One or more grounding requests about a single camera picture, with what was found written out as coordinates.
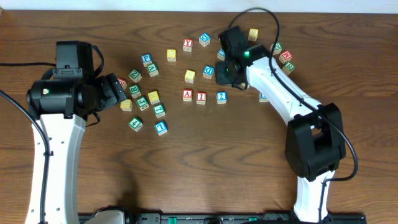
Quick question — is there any green r block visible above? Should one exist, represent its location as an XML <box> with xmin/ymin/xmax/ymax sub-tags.
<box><xmin>129</xmin><ymin>84</ymin><xmax>142</xmax><ymax>98</ymax></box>
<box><xmin>282</xmin><ymin>62</ymin><xmax>295</xmax><ymax>75</ymax></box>

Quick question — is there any blue P block left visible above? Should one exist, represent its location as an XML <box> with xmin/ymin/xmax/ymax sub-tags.
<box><xmin>141</xmin><ymin>54</ymin><xmax>153</xmax><ymax>67</ymax></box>

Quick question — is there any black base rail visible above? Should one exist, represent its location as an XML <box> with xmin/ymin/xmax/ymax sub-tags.
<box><xmin>79</xmin><ymin>212</ymin><xmax>367</xmax><ymax>224</ymax></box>

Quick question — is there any green V block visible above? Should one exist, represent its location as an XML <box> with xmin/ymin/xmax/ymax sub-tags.
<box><xmin>147</xmin><ymin>63</ymin><xmax>159</xmax><ymax>77</ymax></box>

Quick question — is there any green J block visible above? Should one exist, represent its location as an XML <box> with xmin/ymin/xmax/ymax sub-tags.
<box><xmin>136</xmin><ymin>96</ymin><xmax>149</xmax><ymax>111</ymax></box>

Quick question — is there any yellow block far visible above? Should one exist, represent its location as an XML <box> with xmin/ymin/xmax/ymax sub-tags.
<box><xmin>248</xmin><ymin>28</ymin><xmax>259</xmax><ymax>42</ymax></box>

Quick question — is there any green R block right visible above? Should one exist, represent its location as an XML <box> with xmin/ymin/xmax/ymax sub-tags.
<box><xmin>282</xmin><ymin>62</ymin><xmax>295</xmax><ymax>75</ymax></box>

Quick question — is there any red I block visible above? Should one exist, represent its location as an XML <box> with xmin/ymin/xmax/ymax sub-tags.
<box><xmin>196</xmin><ymin>92</ymin><xmax>206</xmax><ymax>105</ymax></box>

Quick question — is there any green 4 block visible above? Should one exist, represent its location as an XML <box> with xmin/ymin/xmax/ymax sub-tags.
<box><xmin>128</xmin><ymin>117</ymin><xmax>143</xmax><ymax>132</ymax></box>

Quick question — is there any green L block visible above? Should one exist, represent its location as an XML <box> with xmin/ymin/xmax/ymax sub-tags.
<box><xmin>153</xmin><ymin>104</ymin><xmax>165</xmax><ymax>118</ymax></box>

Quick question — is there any blue 5 block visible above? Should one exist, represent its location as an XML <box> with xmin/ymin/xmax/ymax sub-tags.
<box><xmin>259</xmin><ymin>93</ymin><xmax>269</xmax><ymax>102</ymax></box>

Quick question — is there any green N block right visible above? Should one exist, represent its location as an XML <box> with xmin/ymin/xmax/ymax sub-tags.
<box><xmin>270</xmin><ymin>42</ymin><xmax>283</xmax><ymax>55</ymax></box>

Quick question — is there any red U block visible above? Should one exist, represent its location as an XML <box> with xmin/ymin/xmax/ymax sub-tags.
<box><xmin>118</xmin><ymin>78</ymin><xmax>127</xmax><ymax>90</ymax></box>

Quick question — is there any blue J block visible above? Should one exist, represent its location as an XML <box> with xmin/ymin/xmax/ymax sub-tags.
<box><xmin>217</xmin><ymin>49</ymin><xmax>225</xmax><ymax>61</ymax></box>

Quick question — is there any green n block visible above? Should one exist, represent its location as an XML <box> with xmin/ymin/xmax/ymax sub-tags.
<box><xmin>129</xmin><ymin>69</ymin><xmax>142</xmax><ymax>83</ymax></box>
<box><xmin>270</xmin><ymin>42</ymin><xmax>283</xmax><ymax>55</ymax></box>

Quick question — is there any red A block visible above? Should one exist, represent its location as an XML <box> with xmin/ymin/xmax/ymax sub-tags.
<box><xmin>182</xmin><ymin>89</ymin><xmax>193</xmax><ymax>101</ymax></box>

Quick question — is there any yellow K block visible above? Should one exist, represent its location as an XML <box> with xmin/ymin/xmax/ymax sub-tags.
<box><xmin>147</xmin><ymin>91</ymin><xmax>160</xmax><ymax>105</ymax></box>

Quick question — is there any red M block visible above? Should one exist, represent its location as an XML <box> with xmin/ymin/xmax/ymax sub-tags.
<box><xmin>279</xmin><ymin>50</ymin><xmax>293</xmax><ymax>64</ymax></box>

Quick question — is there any yellow S block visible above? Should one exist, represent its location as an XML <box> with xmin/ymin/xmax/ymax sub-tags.
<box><xmin>184</xmin><ymin>70</ymin><xmax>196</xmax><ymax>83</ymax></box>

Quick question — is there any yellow O block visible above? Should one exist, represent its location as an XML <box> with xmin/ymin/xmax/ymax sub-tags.
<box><xmin>167</xmin><ymin>49</ymin><xmax>177</xmax><ymax>62</ymax></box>

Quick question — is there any red Y block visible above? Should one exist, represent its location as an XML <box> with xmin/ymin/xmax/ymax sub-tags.
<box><xmin>183</xmin><ymin>39</ymin><xmax>193</xmax><ymax>52</ymax></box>

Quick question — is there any yellow G block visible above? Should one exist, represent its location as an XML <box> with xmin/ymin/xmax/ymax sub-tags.
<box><xmin>120</xmin><ymin>99</ymin><xmax>132</xmax><ymax>111</ymax></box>

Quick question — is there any blue D block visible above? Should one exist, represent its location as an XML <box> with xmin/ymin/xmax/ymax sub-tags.
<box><xmin>203</xmin><ymin>65</ymin><xmax>215</xmax><ymax>79</ymax></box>

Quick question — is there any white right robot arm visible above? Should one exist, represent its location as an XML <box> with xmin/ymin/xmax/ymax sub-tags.
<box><xmin>216</xmin><ymin>26</ymin><xmax>346</xmax><ymax>223</ymax></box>

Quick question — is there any blue 2 block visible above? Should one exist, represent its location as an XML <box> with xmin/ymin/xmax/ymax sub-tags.
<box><xmin>216</xmin><ymin>91</ymin><xmax>228</xmax><ymax>104</ymax></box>

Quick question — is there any blue T block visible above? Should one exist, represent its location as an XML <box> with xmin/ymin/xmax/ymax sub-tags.
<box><xmin>154</xmin><ymin>121</ymin><xmax>168</xmax><ymax>136</ymax></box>

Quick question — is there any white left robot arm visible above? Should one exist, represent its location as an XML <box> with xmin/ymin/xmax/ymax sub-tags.
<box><xmin>25</xmin><ymin>40</ymin><xmax>127</xmax><ymax>223</ymax></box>

